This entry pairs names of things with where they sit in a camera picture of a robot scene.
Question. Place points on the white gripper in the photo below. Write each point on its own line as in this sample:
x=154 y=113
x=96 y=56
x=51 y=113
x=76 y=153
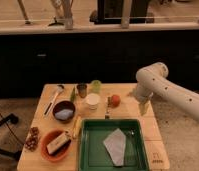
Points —
x=143 y=96

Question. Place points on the red orange apple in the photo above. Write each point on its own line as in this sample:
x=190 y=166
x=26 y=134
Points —
x=115 y=100

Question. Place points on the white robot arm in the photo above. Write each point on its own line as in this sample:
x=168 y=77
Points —
x=153 y=79

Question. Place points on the green plastic tray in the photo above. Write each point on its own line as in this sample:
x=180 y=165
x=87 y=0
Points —
x=93 y=155

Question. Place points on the metal fork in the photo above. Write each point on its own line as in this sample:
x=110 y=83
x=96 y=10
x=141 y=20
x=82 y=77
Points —
x=107 y=114

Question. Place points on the grey folded cloth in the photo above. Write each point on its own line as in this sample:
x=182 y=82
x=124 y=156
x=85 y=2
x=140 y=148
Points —
x=115 y=144

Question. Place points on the white cup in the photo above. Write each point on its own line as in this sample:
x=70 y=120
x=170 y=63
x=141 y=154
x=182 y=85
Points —
x=92 y=100

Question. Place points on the green translucent cup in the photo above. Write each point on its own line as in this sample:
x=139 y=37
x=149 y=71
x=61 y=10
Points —
x=95 y=86

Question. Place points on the small metal cup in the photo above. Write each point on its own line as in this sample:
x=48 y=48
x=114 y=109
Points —
x=82 y=90

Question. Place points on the yellow banana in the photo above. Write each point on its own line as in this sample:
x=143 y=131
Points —
x=77 y=126

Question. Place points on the green chili pepper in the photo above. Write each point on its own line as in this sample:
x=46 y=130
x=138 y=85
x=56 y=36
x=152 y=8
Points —
x=73 y=95

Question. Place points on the dark purple bowl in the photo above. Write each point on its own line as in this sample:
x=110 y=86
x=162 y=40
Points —
x=64 y=111

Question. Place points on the tan block sponge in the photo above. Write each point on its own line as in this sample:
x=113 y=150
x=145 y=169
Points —
x=60 y=141

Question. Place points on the orange bowl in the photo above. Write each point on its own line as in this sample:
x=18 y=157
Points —
x=60 y=154

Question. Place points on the brown nut cluster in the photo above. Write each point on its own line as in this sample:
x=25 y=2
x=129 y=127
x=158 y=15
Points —
x=32 y=141

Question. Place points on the black stand base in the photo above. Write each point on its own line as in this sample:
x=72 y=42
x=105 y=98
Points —
x=5 y=132

